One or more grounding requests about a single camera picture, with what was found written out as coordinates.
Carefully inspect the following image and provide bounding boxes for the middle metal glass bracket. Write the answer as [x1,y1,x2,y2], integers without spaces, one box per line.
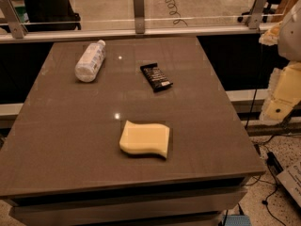
[133,0,145,34]

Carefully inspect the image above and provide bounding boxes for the coiled black cable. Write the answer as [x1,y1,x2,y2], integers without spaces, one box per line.
[157,0,189,27]

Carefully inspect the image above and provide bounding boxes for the glass barrier panel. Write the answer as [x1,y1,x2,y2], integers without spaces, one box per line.
[0,0,301,33]

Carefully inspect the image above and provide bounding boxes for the metal glass bracket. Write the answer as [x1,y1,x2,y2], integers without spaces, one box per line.
[133,0,145,34]
[0,0,27,39]
[246,0,267,29]

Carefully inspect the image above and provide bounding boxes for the yellow sponge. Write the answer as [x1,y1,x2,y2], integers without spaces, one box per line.
[119,121,170,158]

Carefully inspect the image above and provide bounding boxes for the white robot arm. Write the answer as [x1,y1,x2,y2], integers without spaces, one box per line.
[259,0,301,125]

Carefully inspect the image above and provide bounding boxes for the black floor cable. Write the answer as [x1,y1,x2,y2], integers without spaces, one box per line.
[244,44,295,226]

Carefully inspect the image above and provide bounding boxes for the black snack bar wrapper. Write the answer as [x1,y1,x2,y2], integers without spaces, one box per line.
[140,63,173,92]

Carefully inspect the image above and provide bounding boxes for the blue floor object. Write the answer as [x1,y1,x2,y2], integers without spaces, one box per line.
[222,215,252,226]

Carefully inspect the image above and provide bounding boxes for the white box on floor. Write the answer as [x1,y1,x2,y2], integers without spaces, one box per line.
[277,160,301,207]

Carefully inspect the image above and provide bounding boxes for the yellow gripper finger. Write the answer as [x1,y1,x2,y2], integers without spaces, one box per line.
[259,23,281,46]
[260,61,301,121]

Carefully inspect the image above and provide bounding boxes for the clear plastic water bottle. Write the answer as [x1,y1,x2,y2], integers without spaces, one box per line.
[74,40,106,83]

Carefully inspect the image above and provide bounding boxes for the left metal glass bracket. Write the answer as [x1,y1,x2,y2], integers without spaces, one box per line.
[0,0,27,39]

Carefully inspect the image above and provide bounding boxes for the right metal glass bracket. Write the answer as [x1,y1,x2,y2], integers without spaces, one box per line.
[246,0,267,29]

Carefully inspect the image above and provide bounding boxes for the grey table drawer unit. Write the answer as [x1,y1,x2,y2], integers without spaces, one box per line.
[9,186,247,226]

